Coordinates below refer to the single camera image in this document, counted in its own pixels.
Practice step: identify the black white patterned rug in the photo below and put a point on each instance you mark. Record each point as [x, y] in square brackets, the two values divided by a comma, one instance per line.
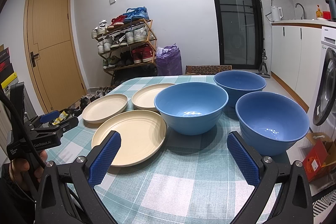
[323, 203]

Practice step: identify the red orange cardboard box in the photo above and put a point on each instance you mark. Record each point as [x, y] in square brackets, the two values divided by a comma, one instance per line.
[320, 160]

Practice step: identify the black framed glass door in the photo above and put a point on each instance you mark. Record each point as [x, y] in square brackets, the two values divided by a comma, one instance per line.
[240, 33]

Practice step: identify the white kitchen cabinets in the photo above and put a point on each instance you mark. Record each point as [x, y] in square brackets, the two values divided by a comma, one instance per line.
[296, 49]

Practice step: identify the patterned cardboard box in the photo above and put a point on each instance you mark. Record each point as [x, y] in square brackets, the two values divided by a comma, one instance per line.
[206, 69]

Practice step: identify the blue bowl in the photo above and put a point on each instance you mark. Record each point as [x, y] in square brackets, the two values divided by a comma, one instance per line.
[191, 108]
[271, 122]
[239, 83]

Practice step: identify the purple plastic bag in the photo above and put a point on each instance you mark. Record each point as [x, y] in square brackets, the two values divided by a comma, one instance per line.
[169, 61]

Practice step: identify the teal checked tablecloth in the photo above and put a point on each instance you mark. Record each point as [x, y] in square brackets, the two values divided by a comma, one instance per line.
[191, 179]

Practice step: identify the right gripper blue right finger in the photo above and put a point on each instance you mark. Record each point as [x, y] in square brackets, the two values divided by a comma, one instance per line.
[249, 169]

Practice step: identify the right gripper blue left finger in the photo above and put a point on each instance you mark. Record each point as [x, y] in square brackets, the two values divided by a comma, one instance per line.
[101, 157]

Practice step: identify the wooden shoe rack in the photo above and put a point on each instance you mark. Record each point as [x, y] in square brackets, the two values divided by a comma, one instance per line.
[127, 45]

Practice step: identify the vacuum cleaner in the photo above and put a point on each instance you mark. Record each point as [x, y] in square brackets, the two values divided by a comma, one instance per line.
[263, 69]

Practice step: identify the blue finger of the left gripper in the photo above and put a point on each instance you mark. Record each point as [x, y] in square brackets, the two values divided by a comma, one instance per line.
[65, 125]
[49, 117]

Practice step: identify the person's left hand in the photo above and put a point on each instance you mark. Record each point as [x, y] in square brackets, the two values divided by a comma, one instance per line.
[19, 166]

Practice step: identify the wooden door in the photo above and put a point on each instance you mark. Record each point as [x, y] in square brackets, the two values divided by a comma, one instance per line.
[51, 54]

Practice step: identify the white washing machine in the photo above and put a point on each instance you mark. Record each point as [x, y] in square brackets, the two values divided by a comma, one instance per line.
[322, 108]

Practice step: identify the cream plate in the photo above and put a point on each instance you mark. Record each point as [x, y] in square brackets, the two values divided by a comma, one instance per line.
[144, 98]
[104, 108]
[142, 135]

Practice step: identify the white electric kettle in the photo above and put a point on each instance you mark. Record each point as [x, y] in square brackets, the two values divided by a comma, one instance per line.
[276, 13]

